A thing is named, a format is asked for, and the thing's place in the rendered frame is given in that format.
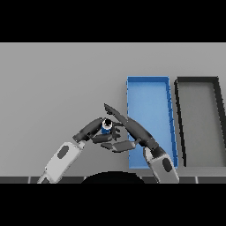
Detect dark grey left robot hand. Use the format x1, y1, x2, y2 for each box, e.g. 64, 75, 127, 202
72, 117, 122, 145

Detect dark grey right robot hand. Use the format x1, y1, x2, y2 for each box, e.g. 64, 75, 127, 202
100, 102, 166, 157

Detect blue pipe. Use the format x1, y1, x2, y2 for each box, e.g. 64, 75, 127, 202
101, 117, 115, 136

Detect blue bin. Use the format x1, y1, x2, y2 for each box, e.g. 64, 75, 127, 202
126, 76, 179, 170

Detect dark grey bin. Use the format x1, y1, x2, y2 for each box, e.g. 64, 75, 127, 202
174, 76, 226, 168

